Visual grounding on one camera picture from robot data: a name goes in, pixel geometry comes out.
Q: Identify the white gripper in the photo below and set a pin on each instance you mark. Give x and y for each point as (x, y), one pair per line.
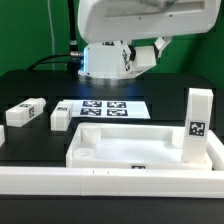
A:
(113, 20)

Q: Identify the white desk top tray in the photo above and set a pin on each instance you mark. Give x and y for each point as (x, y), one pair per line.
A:
(125, 146)

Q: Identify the white marker sheet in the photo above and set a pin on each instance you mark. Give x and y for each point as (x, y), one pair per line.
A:
(110, 109)

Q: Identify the white block left edge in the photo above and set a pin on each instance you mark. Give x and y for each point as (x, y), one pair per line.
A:
(2, 135)

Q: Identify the white L-shaped fence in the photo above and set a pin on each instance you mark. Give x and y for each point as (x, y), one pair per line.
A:
(118, 182)

